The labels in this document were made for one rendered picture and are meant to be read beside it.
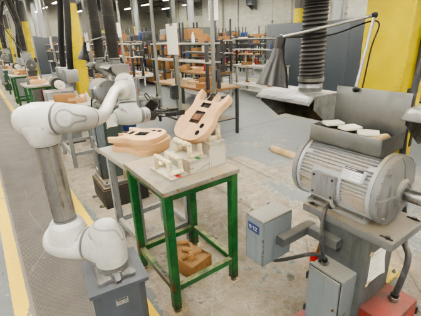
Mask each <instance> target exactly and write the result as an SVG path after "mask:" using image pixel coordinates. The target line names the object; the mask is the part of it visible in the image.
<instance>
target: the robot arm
mask: <svg viewBox="0 0 421 316"><path fill-rule="evenodd" d="M117 99H118V104H119V107H118V108H117V109H115V110H114V111H113V109H114V106H115V104H116V101H117ZM112 112H113V113H112ZM111 114H112V117H113V120H114V122H115V123H116V124H118V125H135V124H138V123H142V122H149V121H150V120H155V119H156V117H172V116H175V117H176V116H177V115H185V110H179V108H167V109H166V108H164V109H158V110H154V111H151V110H150V109H148V108H147V107H138V105H137V95H136V89H135V83H134V80H133V78H132V76H131V75H129V74H128V73H119V74H118V75H117V76H116V79H115V83H114V85H113V86H112V87H111V88H110V89H109V91H108V93H107V95H106V97H105V99H104V101H103V103H102V105H101V107H100V108H99V110H97V109H95V108H93V107H89V106H86V105H75V104H71V103H61V102H32V103H28V104H26V105H22V106H20V107H18V108H17V109H15V110H14V111H13V112H12V114H11V124H12V126H13V128H14V130H16V131H17V132H18V133H20V134H22V135H23V136H24V137H25V139H26V140H27V141H28V143H29V144H30V145H31V146H32V147H34V149H35V153H36V157H37V160H38V164H39V169H40V171H41V176H42V179H43V183H44V188H45V191H46V195H47V198H48V202H49V206H50V210H51V214H52V217H53V219H52V220H51V222H50V224H49V228H48V229H47V230H46V231H45V233H44V235H43V247H44V249H45V251H47V252H48V253H49V254H51V255H53V256H56V257H58V258H67V259H76V260H79V259H86V260H89V261H92V262H93V263H92V267H93V268H94V269H95V273H96V277H97V286H98V287H102V286H104V285H106V284H107V283H110V282H113V281H115V283H116V284H117V285H119V284H121V283H122V281H121V278H124V277H127V276H132V275H134V274H136V270H135V269H134V268H133V266H132V264H131V263H130V260H129V258H128V250H127V242H126V238H125V233H124V232H123V229H122V227H121V226H120V224H119V223H118V221H116V220H115V219H112V218H101V219H98V220H96V221H95V222H94V223H93V224H92V225H91V226H88V225H87V224H86V223H85V221H84V219H83V218H82V216H81V215H79V214H78V213H76V212H75V207H74V204H73V198H72V195H71V190H70V185H69V182H68V176H67V173H66V168H65V163H64V160H63V155H62V151H61V147H60V142H61V139H62V134H70V133H74V132H82V131H87V130H90V129H94V128H95V127H97V126H99V125H101V124H103V123H105V122H106V121H107V120H108V119H109V118H110V115H111Z"/></svg>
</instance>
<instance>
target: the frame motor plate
mask: <svg viewBox="0 0 421 316"><path fill-rule="evenodd" d="M323 208H324V206H322V205H320V204H317V203H315V202H313V201H310V200H309V201H307V202H305V203H303V209H304V210H305V211H307V212H309V213H311V214H313V215H315V216H317V217H319V218H321V215H322V211H323ZM325 221H328V222H330V223H332V224H334V225H336V226H338V227H340V228H342V229H344V230H346V231H348V232H350V233H352V234H354V235H356V236H358V237H360V238H362V239H364V240H366V241H368V242H371V243H373V244H374V245H377V246H379V247H381V248H383V249H384V250H387V251H389V252H392V251H394V250H395V249H397V248H398V247H399V246H400V245H402V244H403V243H404V242H406V241H407V240H408V239H410V238H411V237H412V236H413V235H415V234H416V233H418V232H419V231H420V230H421V219H420V218H418V217H415V216H412V215H410V214H407V213H404V212H402V211H401V212H400V214H399V215H398V216H397V218H396V219H395V220H393V221H392V222H391V223H389V224H384V225H382V224H378V223H376V222H374V221H373V220H372V221H370V222H369V223H367V224H366V225H364V224H361V223H359V222H357V221H355V220H353V219H350V218H348V217H346V216H344V215H342V214H340V213H337V212H335V211H333V210H330V209H328V210H327V213H326V219H325Z"/></svg>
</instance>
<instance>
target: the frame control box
mask: <svg viewBox="0 0 421 316"><path fill-rule="evenodd" d="M291 220H292V209H289V208H287V207H286V206H283V205H282V204H280V203H278V202H276V201H273V202H271V203H269V204H267V205H264V206H262V207H260V208H257V209H255V210H253V211H250V212H248V213H247V214H246V255H247V256H248V257H250V258H251V259H252V260H254V261H255V262H256V263H257V264H259V265H260V266H265V265H267V264H268V263H270V262H272V261H273V262H283V261H289V260H295V259H298V258H304V257H307V256H317V257H318V262H319V264H321V265H322V263H321V254H319V253H317V252H308V253H302V254H298V255H293V256H288V257H284V258H279V257H280V256H283V255H284V254H286V253H287V252H289V249H290V244H289V245H288V246H285V247H284V248H282V247H280V246H279V245H277V244H276V236H277V235H279V234H281V233H283V232H285V231H287V230H289V229H291Z"/></svg>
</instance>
